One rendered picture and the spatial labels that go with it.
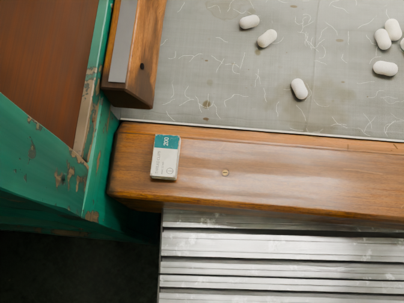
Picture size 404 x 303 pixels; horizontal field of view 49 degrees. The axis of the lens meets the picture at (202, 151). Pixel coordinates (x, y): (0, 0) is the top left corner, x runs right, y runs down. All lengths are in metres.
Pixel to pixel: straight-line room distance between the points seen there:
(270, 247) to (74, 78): 0.38
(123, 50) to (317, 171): 0.31
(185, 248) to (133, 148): 0.18
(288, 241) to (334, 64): 0.28
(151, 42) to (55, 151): 0.24
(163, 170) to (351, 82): 0.32
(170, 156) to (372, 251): 0.34
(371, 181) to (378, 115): 0.11
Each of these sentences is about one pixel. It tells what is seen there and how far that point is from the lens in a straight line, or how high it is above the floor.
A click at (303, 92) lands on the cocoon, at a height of 0.76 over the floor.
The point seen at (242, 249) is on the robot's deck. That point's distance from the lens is 0.70.
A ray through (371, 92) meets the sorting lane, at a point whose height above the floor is 0.74.
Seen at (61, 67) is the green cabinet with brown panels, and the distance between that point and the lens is 0.49.
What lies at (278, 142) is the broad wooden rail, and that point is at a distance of 0.63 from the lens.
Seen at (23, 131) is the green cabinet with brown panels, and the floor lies 1.02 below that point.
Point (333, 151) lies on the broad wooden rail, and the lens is 0.64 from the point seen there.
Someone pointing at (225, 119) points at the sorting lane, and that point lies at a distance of 0.66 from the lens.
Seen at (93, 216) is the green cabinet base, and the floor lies 0.79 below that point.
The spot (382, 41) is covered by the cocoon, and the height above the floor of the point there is 0.76.
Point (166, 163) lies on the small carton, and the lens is 0.60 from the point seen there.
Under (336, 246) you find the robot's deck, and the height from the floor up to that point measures 0.67.
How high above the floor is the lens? 1.37
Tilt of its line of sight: 75 degrees down
